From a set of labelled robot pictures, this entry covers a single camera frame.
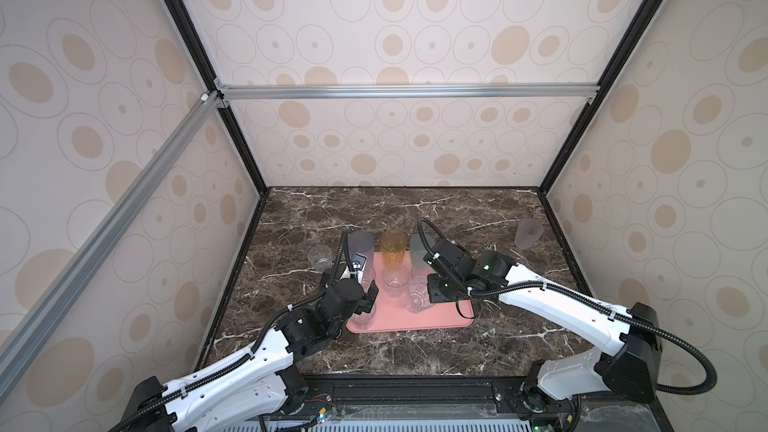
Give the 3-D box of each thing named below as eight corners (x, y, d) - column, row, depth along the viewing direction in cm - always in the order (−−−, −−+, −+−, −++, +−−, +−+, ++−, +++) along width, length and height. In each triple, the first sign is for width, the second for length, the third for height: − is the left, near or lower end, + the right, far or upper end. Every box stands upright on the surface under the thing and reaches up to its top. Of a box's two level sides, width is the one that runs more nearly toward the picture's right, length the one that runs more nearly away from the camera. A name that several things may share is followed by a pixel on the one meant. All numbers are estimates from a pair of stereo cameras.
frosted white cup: (523, 253, 103) (532, 239, 97) (505, 238, 108) (512, 223, 101) (537, 242, 106) (547, 228, 100) (519, 227, 110) (527, 213, 104)
